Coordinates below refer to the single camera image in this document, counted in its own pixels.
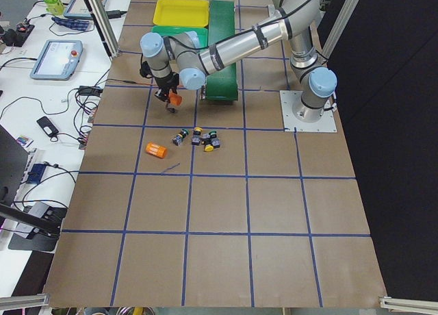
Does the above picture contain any yellow plastic tray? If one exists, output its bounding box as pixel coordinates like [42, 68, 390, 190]
[153, 0, 209, 27]

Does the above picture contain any green conveyor belt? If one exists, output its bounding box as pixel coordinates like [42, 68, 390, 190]
[202, 0, 240, 103]

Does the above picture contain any green plastic tray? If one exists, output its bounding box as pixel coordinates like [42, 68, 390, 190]
[151, 25, 208, 47]

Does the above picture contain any blue patterned cloth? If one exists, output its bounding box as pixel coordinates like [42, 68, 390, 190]
[51, 16, 90, 32]

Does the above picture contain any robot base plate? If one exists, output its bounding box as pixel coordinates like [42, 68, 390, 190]
[280, 90, 337, 133]

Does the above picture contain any green drink bottle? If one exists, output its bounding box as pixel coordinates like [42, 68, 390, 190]
[43, 0, 64, 16]

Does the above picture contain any yellow push button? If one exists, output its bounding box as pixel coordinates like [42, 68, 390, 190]
[204, 138, 221, 152]
[191, 127, 203, 146]

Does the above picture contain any orange cylinder marked 4680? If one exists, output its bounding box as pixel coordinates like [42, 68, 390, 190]
[145, 142, 168, 159]

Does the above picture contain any aluminium frame post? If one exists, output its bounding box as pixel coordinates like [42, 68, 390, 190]
[84, 0, 119, 58]

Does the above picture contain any black phone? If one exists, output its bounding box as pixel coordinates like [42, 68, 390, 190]
[36, 116, 59, 138]

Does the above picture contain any black monitor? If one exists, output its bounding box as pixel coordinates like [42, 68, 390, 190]
[1, 127, 60, 236]

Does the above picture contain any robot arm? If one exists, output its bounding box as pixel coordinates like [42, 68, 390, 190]
[140, 0, 337, 123]

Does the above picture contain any teach pendant tablet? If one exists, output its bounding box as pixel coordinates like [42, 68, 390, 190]
[64, 0, 107, 20]
[29, 40, 83, 81]

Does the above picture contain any plain orange cylinder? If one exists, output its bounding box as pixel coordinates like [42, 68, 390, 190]
[168, 92, 182, 106]

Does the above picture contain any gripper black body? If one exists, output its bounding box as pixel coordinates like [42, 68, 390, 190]
[155, 72, 179, 101]

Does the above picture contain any green push button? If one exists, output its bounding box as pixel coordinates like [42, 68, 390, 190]
[201, 130, 217, 144]
[172, 129, 189, 147]

